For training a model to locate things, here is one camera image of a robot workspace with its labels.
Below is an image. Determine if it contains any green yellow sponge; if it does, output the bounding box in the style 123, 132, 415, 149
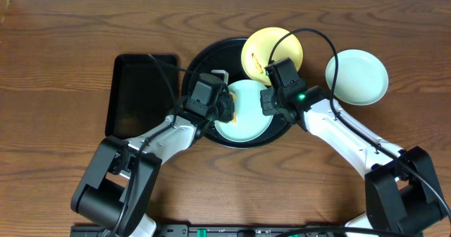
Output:
230, 92, 237, 123

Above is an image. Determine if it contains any mint plate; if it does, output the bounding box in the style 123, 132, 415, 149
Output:
214, 80, 273, 142
334, 49, 389, 106

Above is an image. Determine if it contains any yellow plate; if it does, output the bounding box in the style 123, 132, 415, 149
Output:
241, 28, 303, 85

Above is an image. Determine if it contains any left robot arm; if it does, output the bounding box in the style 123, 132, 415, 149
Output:
70, 73, 234, 236

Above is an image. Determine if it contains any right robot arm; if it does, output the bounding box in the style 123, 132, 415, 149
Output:
261, 58, 450, 236

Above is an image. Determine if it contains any black round tray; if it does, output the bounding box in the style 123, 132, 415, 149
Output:
181, 38, 292, 149

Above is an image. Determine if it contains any black rectangular tray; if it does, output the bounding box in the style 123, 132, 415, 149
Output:
105, 54, 180, 139

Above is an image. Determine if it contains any left black cable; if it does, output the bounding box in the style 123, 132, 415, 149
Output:
109, 53, 198, 237

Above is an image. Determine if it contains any black cable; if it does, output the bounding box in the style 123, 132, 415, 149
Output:
267, 28, 451, 227
109, 53, 198, 237

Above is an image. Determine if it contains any right black cable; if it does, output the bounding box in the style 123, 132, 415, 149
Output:
267, 28, 451, 227

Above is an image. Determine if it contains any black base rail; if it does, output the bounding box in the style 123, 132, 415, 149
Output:
69, 223, 424, 237

